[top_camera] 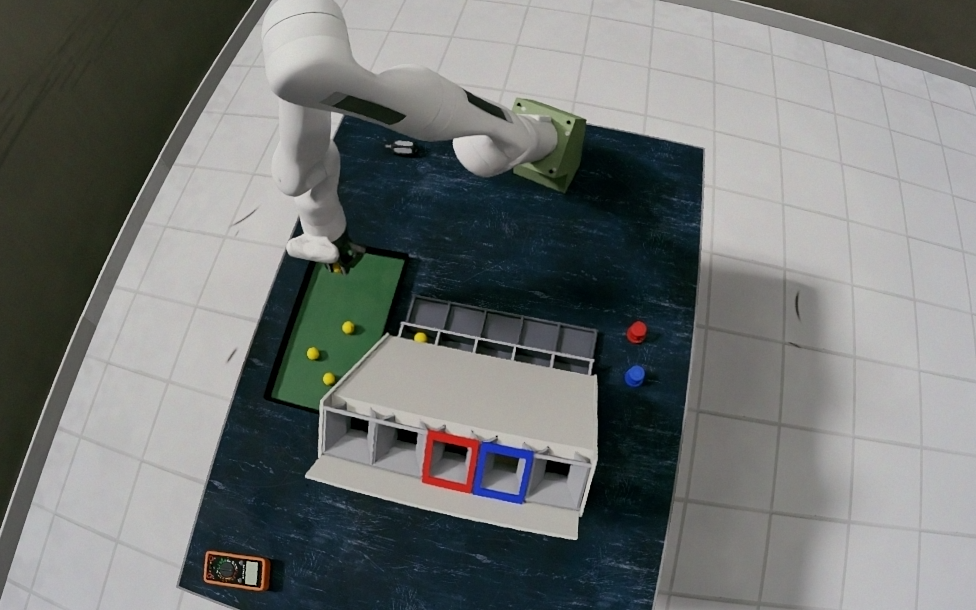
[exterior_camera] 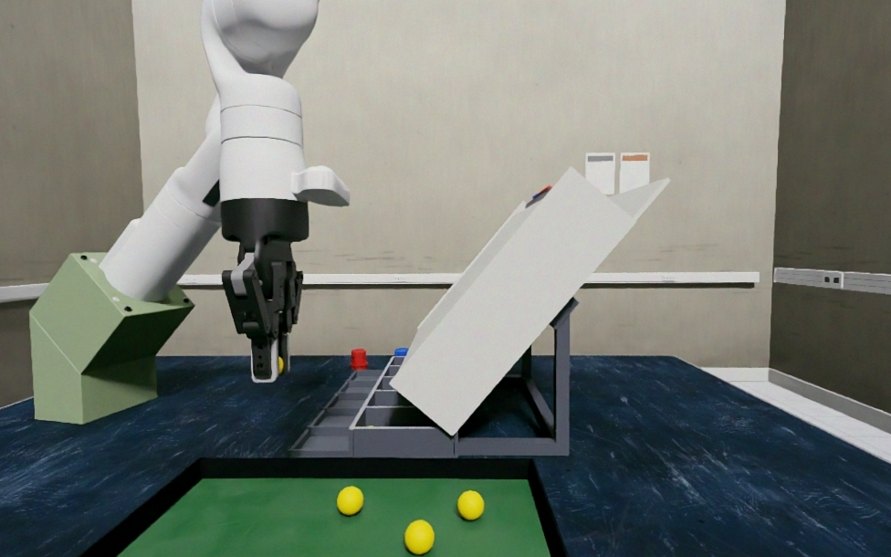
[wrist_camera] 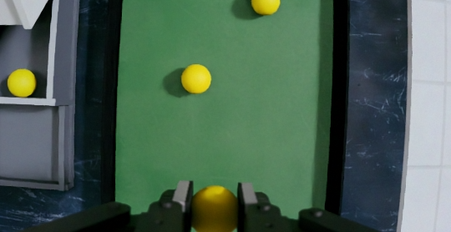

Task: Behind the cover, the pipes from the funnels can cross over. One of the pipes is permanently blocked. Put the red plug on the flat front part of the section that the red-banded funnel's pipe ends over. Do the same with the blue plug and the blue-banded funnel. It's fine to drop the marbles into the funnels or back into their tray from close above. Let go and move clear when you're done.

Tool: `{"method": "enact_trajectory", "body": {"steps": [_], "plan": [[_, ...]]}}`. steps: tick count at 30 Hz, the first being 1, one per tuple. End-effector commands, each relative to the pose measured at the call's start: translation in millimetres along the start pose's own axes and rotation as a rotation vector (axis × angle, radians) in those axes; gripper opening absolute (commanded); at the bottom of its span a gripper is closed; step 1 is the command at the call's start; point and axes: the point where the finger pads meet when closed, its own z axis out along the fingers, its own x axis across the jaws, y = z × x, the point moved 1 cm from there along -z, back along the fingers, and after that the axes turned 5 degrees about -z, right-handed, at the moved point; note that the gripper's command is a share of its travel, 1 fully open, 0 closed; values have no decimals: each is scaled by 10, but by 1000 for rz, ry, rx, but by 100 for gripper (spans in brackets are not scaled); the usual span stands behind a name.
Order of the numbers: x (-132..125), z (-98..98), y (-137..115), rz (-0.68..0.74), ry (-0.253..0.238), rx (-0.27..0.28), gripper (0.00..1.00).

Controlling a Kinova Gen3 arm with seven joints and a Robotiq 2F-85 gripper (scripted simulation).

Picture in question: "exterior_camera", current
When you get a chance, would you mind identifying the red plug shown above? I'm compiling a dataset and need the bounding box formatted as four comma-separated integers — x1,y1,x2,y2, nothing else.
350,349,368,370

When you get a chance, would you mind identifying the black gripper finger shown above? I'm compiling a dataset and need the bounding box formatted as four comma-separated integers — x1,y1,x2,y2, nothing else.
221,253,287,383
273,260,304,375

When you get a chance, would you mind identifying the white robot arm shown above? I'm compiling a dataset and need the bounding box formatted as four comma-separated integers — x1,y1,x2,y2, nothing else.
99,0,350,302

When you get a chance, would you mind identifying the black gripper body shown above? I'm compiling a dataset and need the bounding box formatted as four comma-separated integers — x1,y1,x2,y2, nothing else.
220,198,309,300

